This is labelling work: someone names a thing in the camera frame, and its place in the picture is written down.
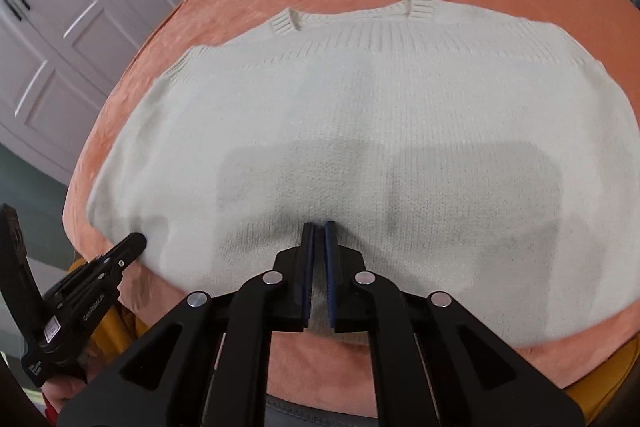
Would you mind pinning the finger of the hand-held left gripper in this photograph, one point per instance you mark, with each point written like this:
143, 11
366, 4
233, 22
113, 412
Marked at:
17, 272
122, 252

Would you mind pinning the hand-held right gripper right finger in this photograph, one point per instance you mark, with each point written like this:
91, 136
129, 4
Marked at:
330, 259

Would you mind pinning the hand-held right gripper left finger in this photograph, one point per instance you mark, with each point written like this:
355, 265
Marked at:
308, 259

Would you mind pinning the cream knit cardigan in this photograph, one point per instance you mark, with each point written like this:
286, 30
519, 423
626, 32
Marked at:
375, 157

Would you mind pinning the person's left hand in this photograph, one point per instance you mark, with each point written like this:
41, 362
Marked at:
62, 394

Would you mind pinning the white panelled wardrobe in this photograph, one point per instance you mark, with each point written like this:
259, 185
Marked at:
85, 32

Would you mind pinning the person's yellow garment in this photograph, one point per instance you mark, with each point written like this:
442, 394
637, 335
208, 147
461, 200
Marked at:
610, 382

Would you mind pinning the grey bed frame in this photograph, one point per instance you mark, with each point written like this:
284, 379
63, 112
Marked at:
320, 412

